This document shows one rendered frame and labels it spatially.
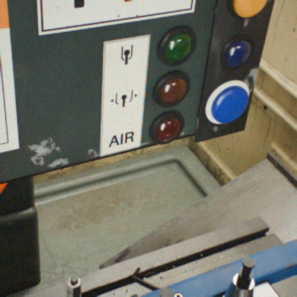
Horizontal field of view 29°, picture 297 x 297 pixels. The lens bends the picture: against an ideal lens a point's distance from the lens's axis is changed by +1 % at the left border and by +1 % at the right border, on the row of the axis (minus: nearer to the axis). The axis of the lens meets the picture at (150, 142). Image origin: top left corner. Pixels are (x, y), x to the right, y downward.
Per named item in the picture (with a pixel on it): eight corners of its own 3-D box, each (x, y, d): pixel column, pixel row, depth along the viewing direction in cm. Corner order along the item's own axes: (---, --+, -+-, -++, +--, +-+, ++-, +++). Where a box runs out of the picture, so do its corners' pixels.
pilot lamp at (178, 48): (193, 61, 37) (197, 31, 36) (163, 67, 36) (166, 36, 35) (188, 58, 38) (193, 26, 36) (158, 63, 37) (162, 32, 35)
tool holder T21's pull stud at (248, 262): (243, 273, 71) (248, 254, 69) (253, 282, 70) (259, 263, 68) (233, 280, 70) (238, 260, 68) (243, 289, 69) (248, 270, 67)
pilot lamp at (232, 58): (250, 67, 40) (256, 38, 39) (223, 72, 39) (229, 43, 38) (245, 62, 40) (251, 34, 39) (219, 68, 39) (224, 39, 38)
